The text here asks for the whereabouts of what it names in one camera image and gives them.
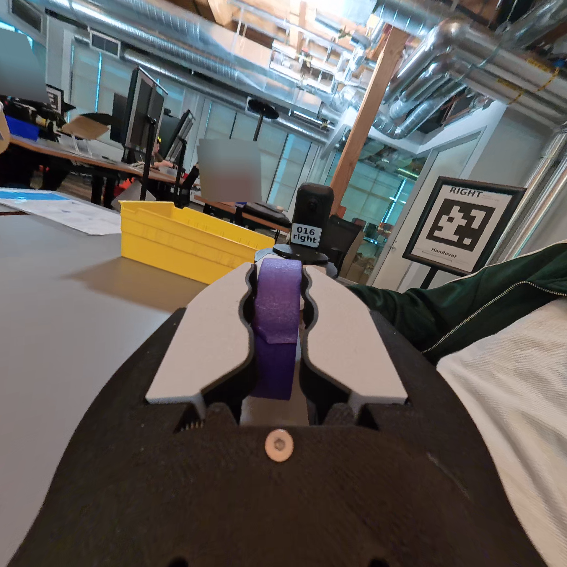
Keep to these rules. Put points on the silver ventilation duct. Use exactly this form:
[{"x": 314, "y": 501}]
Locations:
[{"x": 443, "y": 40}]

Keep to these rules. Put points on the black disc lamp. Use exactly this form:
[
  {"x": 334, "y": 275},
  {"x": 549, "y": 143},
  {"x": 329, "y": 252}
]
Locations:
[{"x": 263, "y": 107}]

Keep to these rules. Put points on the framed marker sign on stand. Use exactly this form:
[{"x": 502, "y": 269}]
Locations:
[{"x": 465, "y": 221}]

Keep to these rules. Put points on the blue storage bin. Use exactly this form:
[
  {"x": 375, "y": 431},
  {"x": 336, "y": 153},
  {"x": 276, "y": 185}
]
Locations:
[{"x": 20, "y": 128}]

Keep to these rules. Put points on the wooden background desk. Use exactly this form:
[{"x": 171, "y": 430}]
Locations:
[{"x": 88, "y": 161}]

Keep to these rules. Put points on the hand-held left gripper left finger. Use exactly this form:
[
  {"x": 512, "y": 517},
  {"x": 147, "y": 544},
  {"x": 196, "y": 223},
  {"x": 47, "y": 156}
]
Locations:
[{"x": 203, "y": 345}]

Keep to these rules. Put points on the black desk monitor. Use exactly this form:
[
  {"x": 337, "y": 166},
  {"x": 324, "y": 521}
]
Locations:
[
  {"x": 141, "y": 110},
  {"x": 177, "y": 133}
]

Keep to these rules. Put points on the wooden pillar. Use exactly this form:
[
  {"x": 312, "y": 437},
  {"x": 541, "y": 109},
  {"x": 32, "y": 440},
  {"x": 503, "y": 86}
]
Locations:
[{"x": 367, "y": 124}]

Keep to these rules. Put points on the grey desk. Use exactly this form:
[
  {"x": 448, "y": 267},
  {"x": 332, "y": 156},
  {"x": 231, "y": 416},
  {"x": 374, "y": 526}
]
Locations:
[{"x": 66, "y": 310}]

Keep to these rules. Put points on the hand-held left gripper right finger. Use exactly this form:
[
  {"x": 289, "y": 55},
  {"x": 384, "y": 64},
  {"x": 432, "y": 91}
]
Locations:
[{"x": 350, "y": 345}]

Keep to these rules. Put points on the printed paper sheet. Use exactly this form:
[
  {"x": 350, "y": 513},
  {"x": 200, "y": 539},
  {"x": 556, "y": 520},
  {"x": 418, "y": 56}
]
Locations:
[{"x": 66, "y": 208}]

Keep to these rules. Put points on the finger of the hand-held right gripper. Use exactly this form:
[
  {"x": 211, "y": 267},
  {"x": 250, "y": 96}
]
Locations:
[{"x": 332, "y": 270}]

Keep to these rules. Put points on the yellow plastic bin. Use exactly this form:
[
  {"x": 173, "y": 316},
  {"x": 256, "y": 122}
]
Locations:
[{"x": 177, "y": 248}]

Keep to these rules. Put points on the wall marker poster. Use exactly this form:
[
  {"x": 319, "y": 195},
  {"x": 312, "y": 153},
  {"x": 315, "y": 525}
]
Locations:
[{"x": 55, "y": 99}]

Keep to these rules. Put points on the purple tape roll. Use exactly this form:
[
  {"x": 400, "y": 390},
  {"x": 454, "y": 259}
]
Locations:
[{"x": 277, "y": 310}]

